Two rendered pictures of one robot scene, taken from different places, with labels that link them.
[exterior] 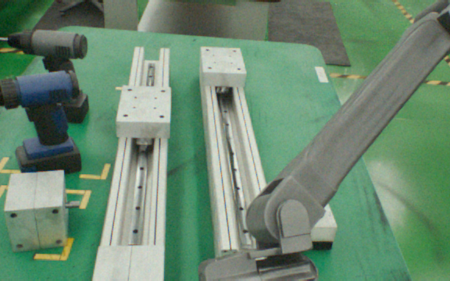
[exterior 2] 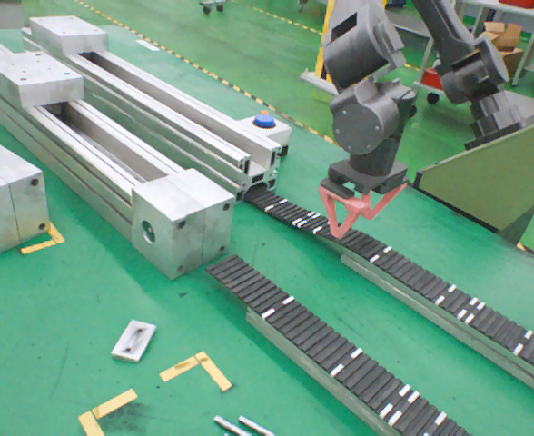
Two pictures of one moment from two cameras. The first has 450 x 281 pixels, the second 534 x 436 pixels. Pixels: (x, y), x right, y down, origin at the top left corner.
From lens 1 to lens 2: 46 cm
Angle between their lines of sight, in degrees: 35
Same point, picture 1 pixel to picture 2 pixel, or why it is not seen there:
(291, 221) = (392, 36)
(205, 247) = not seen: hidden behind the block
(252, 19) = (6, 25)
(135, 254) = (175, 181)
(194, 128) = not seen: hidden behind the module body
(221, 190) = (185, 123)
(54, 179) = not seen: outside the picture
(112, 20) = not seen: outside the picture
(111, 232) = (124, 178)
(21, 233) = not seen: outside the picture
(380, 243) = (312, 141)
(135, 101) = (17, 66)
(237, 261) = (366, 84)
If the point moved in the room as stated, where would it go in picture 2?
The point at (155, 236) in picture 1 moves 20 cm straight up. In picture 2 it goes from (171, 168) to (173, 22)
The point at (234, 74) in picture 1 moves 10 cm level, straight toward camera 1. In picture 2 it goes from (95, 35) to (113, 48)
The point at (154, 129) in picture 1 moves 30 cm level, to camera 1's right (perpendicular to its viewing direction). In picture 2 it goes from (65, 89) to (213, 75)
